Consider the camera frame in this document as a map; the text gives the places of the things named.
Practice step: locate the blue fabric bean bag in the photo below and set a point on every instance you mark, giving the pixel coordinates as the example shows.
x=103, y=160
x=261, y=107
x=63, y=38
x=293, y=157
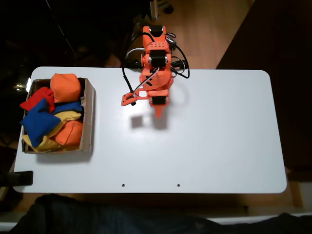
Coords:
x=70, y=107
x=39, y=122

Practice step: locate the cardboard box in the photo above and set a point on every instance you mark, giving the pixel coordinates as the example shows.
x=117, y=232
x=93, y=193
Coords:
x=88, y=126

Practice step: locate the yellow fabric bean bag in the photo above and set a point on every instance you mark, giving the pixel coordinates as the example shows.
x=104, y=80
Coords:
x=70, y=115
x=48, y=145

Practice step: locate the orange fabric bean bag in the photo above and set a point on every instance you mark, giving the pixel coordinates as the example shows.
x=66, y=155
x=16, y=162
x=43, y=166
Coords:
x=65, y=87
x=69, y=132

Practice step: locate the red fabric bean bag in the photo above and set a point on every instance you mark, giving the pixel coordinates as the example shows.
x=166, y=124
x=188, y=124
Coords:
x=40, y=96

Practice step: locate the black table clamp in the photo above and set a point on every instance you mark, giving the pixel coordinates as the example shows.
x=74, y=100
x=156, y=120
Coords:
x=181, y=64
x=19, y=178

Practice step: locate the office chair base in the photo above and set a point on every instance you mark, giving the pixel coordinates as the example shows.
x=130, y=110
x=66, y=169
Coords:
x=154, y=9

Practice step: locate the person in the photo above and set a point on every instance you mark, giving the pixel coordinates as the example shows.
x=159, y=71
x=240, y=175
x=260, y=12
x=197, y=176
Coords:
x=97, y=219

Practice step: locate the small shiny object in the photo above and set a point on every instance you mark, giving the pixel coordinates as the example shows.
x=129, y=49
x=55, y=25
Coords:
x=18, y=87

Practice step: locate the wooden table leg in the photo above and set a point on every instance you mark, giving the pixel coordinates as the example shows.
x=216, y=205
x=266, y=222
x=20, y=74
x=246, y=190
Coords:
x=295, y=190

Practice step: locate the orange gripper camera mount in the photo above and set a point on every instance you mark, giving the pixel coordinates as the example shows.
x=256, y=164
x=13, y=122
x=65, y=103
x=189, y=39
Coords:
x=126, y=100

